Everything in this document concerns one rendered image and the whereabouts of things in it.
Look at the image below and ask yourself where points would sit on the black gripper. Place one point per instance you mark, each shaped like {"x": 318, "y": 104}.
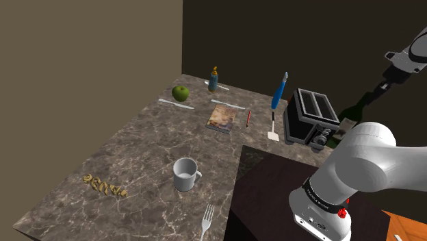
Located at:
{"x": 397, "y": 75}

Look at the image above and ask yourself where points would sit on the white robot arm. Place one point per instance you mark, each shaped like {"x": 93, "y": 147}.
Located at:
{"x": 363, "y": 157}

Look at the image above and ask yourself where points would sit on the dark green wine bottle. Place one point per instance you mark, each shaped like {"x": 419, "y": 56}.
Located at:
{"x": 350, "y": 115}

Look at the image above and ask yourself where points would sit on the black toaster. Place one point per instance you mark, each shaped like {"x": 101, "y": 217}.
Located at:
{"x": 303, "y": 123}

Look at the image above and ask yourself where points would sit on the red pen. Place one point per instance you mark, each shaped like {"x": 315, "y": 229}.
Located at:
{"x": 248, "y": 119}

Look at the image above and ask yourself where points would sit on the white knife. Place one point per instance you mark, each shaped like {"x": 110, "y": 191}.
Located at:
{"x": 176, "y": 104}
{"x": 230, "y": 104}
{"x": 223, "y": 87}

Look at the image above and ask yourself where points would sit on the dark robot stand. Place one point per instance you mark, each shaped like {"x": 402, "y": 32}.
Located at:
{"x": 267, "y": 193}

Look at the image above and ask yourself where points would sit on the brown book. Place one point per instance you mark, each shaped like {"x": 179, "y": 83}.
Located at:
{"x": 221, "y": 117}

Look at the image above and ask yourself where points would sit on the blue bottle with yellow cap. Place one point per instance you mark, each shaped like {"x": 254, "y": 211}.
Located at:
{"x": 213, "y": 81}

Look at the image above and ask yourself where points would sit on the green apple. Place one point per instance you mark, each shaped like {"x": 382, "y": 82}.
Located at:
{"x": 180, "y": 93}

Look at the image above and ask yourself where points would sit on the white mug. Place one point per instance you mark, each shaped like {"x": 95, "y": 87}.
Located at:
{"x": 184, "y": 177}

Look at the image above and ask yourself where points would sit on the silver fork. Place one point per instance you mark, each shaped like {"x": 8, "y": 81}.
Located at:
{"x": 206, "y": 220}

